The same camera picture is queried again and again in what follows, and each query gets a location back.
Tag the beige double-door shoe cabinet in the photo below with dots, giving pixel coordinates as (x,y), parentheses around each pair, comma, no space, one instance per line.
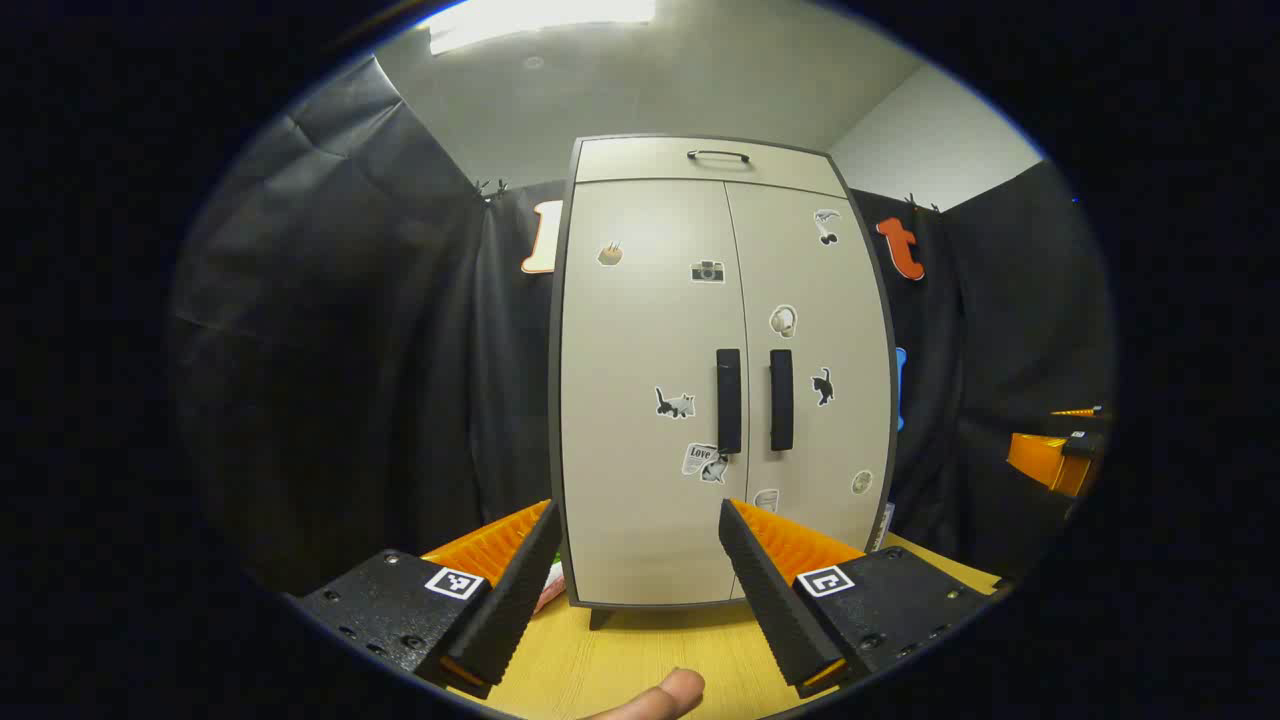
(585,160)

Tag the ceiling light panel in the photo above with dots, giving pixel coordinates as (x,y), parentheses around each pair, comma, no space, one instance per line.
(540,20)

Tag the beige cabinet door shell sticker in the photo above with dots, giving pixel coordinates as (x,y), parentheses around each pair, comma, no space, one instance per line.
(840,300)

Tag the black backdrop clip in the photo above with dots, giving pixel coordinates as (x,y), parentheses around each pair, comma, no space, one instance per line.
(492,188)
(920,203)

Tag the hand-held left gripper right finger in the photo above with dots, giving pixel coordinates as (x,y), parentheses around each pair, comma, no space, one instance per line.
(770,590)

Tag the beige cabinet door camera sticker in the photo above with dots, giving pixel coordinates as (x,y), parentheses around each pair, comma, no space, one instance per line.
(640,330)

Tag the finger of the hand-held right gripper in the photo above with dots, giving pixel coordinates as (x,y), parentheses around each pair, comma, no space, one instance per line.
(1075,412)
(1040,460)

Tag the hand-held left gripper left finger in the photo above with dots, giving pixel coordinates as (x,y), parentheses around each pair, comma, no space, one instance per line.
(515,590)

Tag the beige cabinet drawer front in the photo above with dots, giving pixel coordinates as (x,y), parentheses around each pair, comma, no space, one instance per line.
(640,160)

